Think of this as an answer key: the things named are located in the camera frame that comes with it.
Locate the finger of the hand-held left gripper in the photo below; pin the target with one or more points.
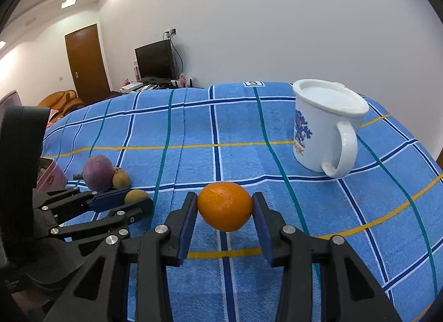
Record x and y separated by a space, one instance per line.
138 209
110 200

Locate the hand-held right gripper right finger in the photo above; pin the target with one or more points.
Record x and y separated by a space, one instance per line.
263 232

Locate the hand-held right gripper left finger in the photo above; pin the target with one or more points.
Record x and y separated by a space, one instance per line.
185 232

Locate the pink tin box with lid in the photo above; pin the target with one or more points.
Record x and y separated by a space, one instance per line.
55 176

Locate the orange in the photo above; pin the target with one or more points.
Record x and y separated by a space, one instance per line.
225 206

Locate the small brown fruit with stem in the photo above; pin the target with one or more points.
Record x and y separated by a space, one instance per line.
121 179

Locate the purple round fruit with stem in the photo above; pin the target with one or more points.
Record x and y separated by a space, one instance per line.
98 173

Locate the orange sofa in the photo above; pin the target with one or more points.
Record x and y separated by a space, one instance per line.
62 100

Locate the blue plaid blanket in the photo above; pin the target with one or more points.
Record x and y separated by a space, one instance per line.
242 135

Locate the white mug with blue print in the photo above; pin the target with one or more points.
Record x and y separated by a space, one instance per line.
322 145

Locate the white book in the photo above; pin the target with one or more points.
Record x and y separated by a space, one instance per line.
131 86

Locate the brown wooden door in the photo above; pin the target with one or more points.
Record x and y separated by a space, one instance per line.
88 66

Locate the cluttered television stand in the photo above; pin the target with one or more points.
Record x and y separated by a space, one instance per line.
162 84

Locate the pink box beside television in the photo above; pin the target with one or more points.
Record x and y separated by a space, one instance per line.
137 70

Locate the pink printed bag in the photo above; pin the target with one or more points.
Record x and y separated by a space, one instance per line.
185 80

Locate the black television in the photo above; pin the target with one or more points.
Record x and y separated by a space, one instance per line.
154 60

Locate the wall power socket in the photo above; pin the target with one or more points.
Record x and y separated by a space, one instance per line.
171 32

